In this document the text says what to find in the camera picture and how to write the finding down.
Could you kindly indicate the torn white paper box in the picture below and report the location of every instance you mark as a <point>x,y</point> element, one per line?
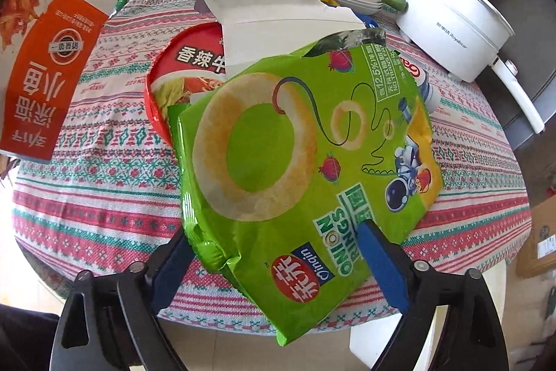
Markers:
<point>260,6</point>

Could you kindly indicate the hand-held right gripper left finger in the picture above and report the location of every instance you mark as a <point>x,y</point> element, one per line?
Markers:
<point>171,266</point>

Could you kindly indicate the grey refrigerator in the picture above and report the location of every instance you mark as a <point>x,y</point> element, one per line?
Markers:
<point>534,49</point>

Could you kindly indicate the orange and white carton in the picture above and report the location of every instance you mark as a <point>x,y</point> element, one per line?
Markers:
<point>43,71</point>

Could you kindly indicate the labelled cardboard box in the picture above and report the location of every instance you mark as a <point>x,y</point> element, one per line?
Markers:
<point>538,240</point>

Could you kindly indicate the clear plastic bottle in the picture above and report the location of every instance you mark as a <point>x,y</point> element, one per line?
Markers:
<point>428,91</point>

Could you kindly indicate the green snack bag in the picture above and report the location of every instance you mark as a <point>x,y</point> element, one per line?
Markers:
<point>269,136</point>

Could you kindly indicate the striped patterned tablecloth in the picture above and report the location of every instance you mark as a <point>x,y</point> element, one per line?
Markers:
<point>108,188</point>

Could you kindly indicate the white electric cooking pot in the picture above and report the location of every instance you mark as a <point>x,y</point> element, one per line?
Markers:
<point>447,19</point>

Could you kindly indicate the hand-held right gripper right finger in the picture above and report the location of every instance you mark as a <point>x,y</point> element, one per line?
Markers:
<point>382,262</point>

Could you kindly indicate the blue box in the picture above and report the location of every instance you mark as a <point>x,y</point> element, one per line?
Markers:
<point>367,20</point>

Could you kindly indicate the red instant noodle lid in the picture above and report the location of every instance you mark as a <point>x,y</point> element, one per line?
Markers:
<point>186,67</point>

